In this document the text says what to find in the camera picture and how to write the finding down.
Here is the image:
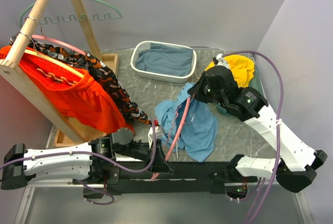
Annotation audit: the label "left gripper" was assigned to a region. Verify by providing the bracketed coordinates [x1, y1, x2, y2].
[116, 137, 174, 173]

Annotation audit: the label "pink wire hanger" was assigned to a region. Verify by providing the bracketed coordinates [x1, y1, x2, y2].
[150, 96, 191, 181]

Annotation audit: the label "light blue shorts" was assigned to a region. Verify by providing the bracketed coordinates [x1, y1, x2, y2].
[155, 83, 218, 162]

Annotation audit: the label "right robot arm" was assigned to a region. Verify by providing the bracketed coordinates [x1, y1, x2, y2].
[187, 66, 327, 193]

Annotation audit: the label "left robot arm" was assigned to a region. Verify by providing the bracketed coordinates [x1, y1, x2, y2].
[1, 128, 173, 190]

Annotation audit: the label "yellow shorts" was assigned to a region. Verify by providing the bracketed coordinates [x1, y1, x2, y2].
[204, 54, 255, 89]

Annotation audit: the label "camouflage patterned shorts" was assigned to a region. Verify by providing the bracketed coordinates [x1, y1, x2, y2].
[9, 34, 152, 125]

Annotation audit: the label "orange shorts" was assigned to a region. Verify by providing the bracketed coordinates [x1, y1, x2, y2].
[0, 45, 135, 134]

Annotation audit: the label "cream hanger with orange shorts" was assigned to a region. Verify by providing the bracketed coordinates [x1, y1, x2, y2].
[19, 49, 89, 86]

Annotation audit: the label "pink hanger with camo shorts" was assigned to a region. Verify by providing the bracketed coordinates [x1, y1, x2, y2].
[32, 28, 86, 55]

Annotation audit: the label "teal oval tray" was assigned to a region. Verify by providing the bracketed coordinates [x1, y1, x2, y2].
[216, 65, 264, 116]

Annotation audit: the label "white plastic basket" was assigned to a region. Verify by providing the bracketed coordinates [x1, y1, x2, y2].
[131, 41, 197, 84]

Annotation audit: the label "grey-blue cloth in basket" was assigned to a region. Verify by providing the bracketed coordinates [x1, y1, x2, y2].
[135, 43, 193, 77]

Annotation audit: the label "wooden clothes rack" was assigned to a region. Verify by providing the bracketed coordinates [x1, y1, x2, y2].
[0, 0, 120, 148]

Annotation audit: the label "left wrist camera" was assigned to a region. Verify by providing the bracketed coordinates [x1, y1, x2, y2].
[148, 126, 163, 148]

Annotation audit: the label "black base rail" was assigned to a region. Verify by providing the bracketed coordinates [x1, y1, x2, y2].
[89, 162, 258, 195]

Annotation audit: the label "green wire hanger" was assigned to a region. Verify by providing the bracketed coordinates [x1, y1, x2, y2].
[38, 0, 123, 25]

